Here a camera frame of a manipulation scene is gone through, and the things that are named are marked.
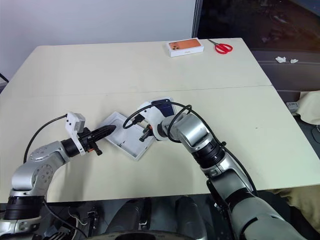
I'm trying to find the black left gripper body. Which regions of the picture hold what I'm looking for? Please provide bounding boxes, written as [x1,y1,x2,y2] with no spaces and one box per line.
[76,127,104,157]

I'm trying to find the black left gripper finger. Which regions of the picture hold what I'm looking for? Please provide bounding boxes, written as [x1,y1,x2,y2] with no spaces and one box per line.
[95,128,117,140]
[94,125,117,136]

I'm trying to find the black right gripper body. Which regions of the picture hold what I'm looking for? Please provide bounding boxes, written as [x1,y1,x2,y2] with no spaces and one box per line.
[139,124,154,143]

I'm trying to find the dark blue phone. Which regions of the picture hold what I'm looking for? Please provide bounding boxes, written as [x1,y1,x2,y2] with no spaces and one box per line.
[151,99,176,118]

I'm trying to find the white box with orange print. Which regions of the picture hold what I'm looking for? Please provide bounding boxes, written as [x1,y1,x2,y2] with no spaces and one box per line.
[165,38,206,59]

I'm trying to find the black machinery under table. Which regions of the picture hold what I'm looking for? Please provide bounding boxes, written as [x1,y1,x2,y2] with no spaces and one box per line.
[44,201,107,240]

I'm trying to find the white power strip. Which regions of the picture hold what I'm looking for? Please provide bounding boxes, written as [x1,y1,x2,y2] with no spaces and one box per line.
[286,100,301,113]

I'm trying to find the beige cloth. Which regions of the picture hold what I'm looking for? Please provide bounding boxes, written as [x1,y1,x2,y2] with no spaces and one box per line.
[271,184,320,227]
[297,90,320,125]

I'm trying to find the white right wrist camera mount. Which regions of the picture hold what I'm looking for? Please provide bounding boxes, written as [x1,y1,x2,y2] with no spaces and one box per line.
[136,100,172,143]

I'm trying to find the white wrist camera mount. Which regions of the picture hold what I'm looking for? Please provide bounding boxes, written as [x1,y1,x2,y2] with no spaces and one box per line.
[64,112,88,156]
[136,100,172,143]

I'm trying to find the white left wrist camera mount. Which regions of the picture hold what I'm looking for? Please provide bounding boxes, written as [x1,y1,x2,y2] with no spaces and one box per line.
[64,112,88,156]

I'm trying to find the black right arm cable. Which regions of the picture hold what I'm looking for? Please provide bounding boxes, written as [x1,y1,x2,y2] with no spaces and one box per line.
[123,102,258,197]

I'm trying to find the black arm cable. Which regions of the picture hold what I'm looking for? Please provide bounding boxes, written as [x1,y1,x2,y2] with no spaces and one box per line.
[23,114,69,165]
[123,102,258,197]

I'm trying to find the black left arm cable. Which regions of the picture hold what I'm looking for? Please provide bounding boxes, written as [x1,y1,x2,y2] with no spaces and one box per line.
[23,114,69,165]

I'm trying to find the red handled scissors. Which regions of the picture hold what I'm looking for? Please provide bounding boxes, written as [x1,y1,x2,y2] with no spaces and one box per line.
[206,38,234,55]

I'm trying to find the grey partition post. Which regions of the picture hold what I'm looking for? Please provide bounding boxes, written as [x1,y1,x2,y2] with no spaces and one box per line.
[190,0,203,39]

